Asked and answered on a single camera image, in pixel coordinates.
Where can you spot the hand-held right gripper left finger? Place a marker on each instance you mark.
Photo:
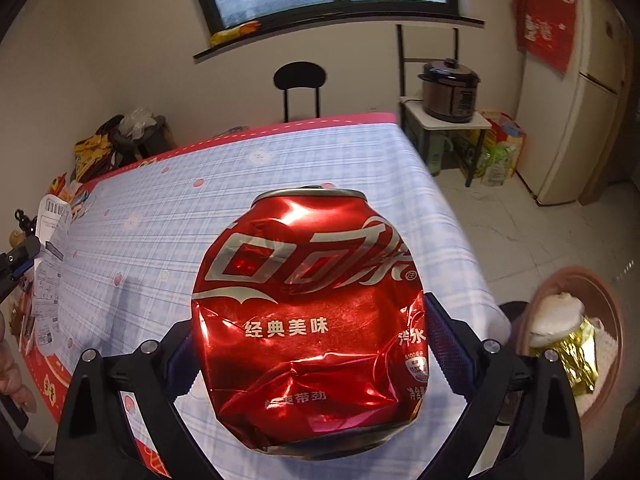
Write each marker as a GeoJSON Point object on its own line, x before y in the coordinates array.
{"type": "Point", "coordinates": [180, 365]}

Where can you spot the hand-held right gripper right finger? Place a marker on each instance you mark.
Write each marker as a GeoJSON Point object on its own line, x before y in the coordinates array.
{"type": "Point", "coordinates": [445, 345]}

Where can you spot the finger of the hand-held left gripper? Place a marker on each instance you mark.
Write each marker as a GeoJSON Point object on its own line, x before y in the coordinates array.
{"type": "Point", "coordinates": [20, 252]}

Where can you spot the gold foil wrapper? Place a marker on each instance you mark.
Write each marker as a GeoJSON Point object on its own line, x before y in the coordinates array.
{"type": "Point", "coordinates": [575, 360]}

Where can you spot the crushed red soda can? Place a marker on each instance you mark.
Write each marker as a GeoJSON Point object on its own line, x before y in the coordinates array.
{"type": "Point", "coordinates": [310, 320]}

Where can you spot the round copper bin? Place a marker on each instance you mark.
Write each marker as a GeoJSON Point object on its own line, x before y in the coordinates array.
{"type": "Point", "coordinates": [600, 410]}

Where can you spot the person's left hand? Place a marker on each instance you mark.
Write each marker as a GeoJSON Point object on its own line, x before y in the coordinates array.
{"type": "Point", "coordinates": [10, 360]}

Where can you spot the black clip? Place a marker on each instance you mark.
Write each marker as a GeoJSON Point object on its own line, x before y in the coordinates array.
{"type": "Point", "coordinates": [24, 222]}

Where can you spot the white printed paper slip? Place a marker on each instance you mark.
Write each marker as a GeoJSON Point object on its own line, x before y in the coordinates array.
{"type": "Point", "coordinates": [50, 260]}

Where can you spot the pile of red printed packets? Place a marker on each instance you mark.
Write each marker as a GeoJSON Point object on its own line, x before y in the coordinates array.
{"type": "Point", "coordinates": [70, 197]}

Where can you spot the pile of yellow snack packets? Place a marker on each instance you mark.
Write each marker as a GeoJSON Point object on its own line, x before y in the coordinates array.
{"type": "Point", "coordinates": [92, 155]}

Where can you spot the table with checked cloth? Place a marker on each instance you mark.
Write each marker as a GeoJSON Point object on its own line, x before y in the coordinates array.
{"type": "Point", "coordinates": [150, 240]}

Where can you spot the pile of bags in corner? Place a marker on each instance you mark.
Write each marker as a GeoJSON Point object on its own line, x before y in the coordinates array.
{"type": "Point", "coordinates": [142, 135]}

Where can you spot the small white-topped table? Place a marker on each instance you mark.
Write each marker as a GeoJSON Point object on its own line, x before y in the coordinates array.
{"type": "Point", "coordinates": [425, 120]}

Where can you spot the cream refrigerator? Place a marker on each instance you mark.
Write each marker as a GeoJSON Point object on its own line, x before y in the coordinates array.
{"type": "Point", "coordinates": [565, 125]}

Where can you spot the brown pressure cooker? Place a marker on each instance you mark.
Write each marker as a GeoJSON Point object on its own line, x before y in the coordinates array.
{"type": "Point", "coordinates": [447, 92]}

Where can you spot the yellow snack packet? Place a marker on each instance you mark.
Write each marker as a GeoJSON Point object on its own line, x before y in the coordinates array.
{"type": "Point", "coordinates": [232, 34]}

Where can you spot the black round-back chair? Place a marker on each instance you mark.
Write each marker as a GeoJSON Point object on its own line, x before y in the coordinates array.
{"type": "Point", "coordinates": [300, 76]}

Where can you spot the red cloth on refrigerator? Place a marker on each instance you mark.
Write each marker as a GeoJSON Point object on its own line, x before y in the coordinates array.
{"type": "Point", "coordinates": [542, 25]}

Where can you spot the black window sill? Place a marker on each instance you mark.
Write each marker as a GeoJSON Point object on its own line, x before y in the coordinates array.
{"type": "Point", "coordinates": [350, 20]}

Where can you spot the metal frame rack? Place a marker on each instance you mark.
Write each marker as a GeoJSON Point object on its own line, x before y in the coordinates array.
{"type": "Point", "coordinates": [401, 60]}

